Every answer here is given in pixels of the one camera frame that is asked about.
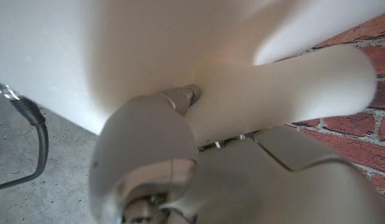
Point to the cream memory foam sheet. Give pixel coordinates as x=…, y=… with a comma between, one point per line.
x=179, y=56

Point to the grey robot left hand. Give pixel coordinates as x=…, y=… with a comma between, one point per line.
x=242, y=186

